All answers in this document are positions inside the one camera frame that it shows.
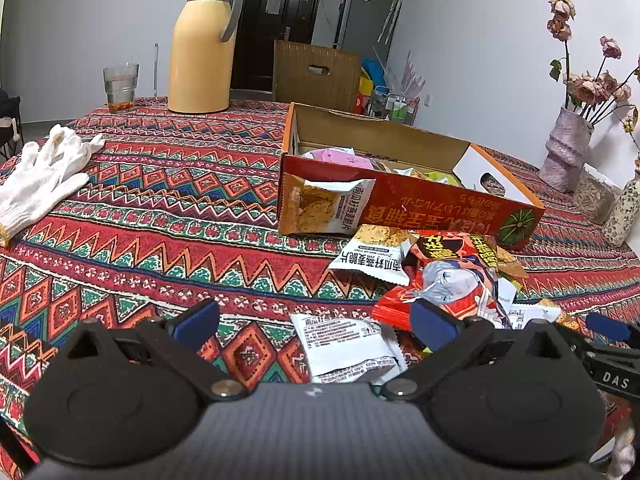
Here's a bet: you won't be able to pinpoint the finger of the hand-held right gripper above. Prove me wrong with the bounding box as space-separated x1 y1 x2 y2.
580 311 640 361

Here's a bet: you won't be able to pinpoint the grey refrigerator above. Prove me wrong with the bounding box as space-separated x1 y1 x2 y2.
334 0 403 53

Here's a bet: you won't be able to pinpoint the red blue cartoon snack packet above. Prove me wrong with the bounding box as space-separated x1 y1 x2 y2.
371 230 523 331

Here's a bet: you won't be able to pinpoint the yellow flower branches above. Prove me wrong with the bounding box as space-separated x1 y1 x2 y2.
620 105 640 171

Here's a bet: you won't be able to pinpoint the dark door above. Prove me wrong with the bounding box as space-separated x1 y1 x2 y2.
231 0 326 93

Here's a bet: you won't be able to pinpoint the pink ceramic vase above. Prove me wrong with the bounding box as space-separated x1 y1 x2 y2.
537 106 595 193

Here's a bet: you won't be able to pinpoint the clear drinking glass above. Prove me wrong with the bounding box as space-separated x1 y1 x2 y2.
103 63 140 112

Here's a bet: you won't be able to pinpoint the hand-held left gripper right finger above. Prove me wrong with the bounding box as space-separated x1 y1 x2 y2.
379 299 588 405

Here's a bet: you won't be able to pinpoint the black folding chair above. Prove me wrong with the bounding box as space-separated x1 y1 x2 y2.
0 89 23 153

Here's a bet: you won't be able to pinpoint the blue bag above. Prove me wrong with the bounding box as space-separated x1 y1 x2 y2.
361 59 386 86

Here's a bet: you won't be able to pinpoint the yellow thermos jug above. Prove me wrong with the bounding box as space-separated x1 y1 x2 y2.
167 0 244 114

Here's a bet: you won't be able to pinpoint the white folded umbrella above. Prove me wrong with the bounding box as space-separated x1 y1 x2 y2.
377 0 405 45

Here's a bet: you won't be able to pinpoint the brown chair back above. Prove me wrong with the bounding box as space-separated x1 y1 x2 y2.
273 40 362 113

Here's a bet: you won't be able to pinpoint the wire storage cart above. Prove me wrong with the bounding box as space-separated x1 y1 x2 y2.
367 86 418 126

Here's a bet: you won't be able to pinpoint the dried pink roses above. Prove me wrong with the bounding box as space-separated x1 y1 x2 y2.
546 0 640 128

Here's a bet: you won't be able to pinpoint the lavender bunch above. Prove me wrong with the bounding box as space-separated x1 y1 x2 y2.
385 50 426 98

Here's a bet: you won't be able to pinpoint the floral print vase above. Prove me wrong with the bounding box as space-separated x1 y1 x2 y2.
601 170 640 247

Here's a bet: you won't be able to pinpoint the red cardboard box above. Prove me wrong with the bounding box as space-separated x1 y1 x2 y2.
277 102 546 252

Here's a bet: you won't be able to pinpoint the pink snack packet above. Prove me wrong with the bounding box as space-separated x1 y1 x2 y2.
300 146 373 170

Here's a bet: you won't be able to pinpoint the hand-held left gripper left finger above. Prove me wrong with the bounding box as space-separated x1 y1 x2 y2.
47 297 248 403

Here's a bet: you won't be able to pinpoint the brown snack packet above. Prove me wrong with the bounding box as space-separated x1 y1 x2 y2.
492 247 530 281

